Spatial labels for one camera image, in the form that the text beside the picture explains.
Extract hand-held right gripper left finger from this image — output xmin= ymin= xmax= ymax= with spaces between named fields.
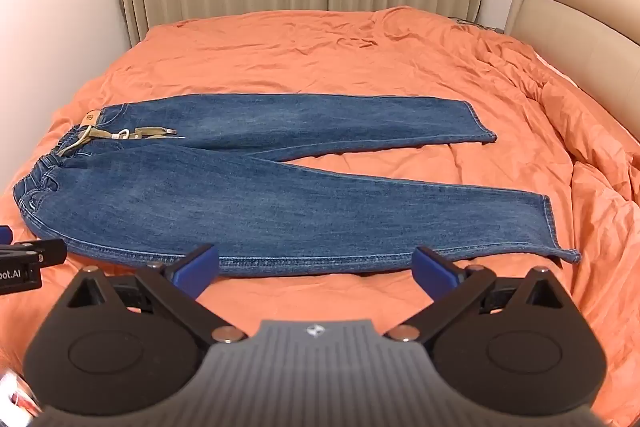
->
xmin=65 ymin=243 xmax=248 ymax=344

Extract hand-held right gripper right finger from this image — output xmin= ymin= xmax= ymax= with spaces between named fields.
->
xmin=384 ymin=246 xmax=568 ymax=344

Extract blue denim pants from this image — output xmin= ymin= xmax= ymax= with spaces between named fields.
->
xmin=12 ymin=93 xmax=582 ymax=279

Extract red and white packet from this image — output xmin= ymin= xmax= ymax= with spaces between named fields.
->
xmin=0 ymin=371 xmax=42 ymax=423

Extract orange bed cover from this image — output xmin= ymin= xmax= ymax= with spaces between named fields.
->
xmin=0 ymin=6 xmax=640 ymax=427

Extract beige padded headboard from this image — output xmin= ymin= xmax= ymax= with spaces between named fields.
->
xmin=504 ymin=0 xmax=640 ymax=90

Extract dark cable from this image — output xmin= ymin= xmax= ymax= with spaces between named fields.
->
xmin=448 ymin=17 xmax=506 ymax=32

